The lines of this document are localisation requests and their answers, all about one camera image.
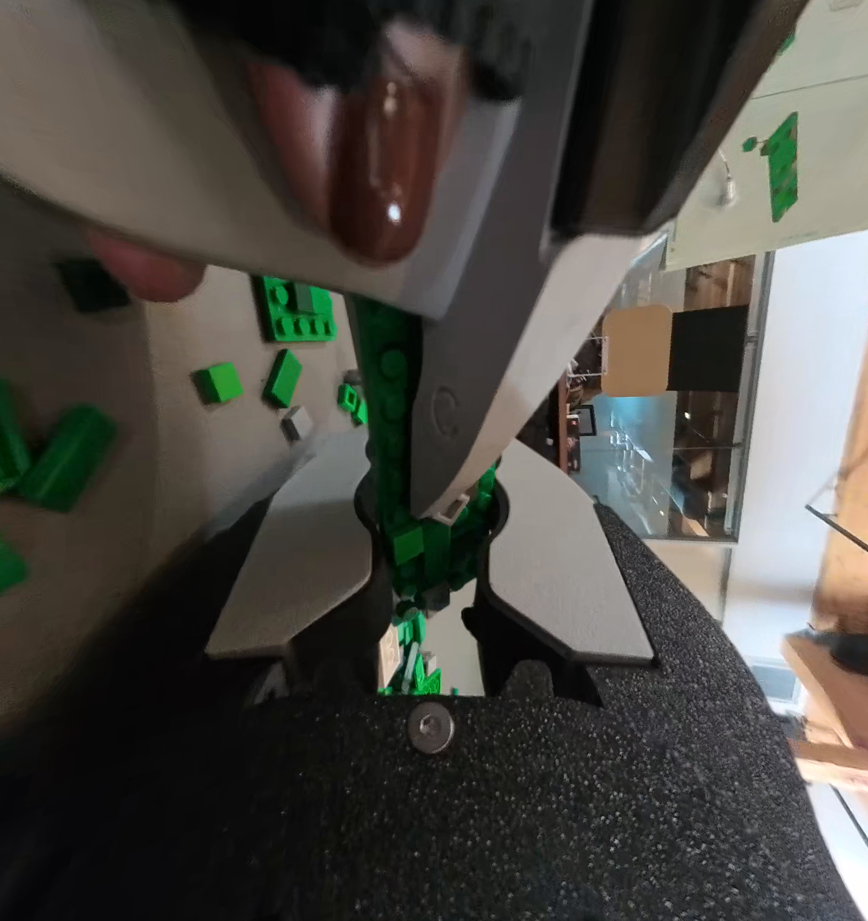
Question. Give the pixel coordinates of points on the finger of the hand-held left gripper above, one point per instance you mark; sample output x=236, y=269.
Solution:
x=477, y=360

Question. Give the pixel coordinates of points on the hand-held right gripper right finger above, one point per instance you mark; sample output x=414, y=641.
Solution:
x=563, y=568

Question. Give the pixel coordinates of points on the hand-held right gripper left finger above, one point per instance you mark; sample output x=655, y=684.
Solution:
x=297, y=561

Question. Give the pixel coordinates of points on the long green studded plate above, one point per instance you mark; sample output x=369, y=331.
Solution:
x=387, y=388

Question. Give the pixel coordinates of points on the green brick assembly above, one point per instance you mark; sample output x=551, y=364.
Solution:
x=419, y=547

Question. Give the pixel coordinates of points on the person's left hand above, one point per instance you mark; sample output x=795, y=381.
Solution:
x=376, y=144

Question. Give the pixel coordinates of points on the pile of loose bricks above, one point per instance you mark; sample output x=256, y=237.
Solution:
x=405, y=637

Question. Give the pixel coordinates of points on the small green brick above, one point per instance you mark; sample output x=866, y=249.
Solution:
x=349, y=399

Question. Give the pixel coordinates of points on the small grey brick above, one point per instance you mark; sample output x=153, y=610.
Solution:
x=297, y=423

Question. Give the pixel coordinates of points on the white sheet with green print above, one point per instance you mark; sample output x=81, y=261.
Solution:
x=837, y=144

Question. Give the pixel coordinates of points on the green square tile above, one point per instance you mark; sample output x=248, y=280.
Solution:
x=283, y=378
x=218, y=383

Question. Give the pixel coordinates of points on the green studded plate grey tile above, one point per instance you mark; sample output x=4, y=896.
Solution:
x=276, y=309

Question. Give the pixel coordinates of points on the green slope brick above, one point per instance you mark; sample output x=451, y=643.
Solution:
x=67, y=460

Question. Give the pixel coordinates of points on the dark green brick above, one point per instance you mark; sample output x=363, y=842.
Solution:
x=92, y=286

